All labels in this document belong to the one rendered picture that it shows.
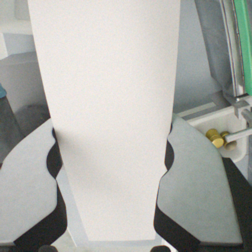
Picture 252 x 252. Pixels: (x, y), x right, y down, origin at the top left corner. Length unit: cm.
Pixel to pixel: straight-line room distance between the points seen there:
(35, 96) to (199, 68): 37
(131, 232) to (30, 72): 32
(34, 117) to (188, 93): 35
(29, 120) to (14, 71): 10
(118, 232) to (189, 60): 40
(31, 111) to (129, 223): 29
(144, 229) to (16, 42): 45
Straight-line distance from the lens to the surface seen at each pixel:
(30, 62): 39
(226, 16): 35
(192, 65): 49
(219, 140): 54
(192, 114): 47
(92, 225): 18
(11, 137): 25
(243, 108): 39
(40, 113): 39
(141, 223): 17
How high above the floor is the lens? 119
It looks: 57 degrees down
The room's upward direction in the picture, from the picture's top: 179 degrees clockwise
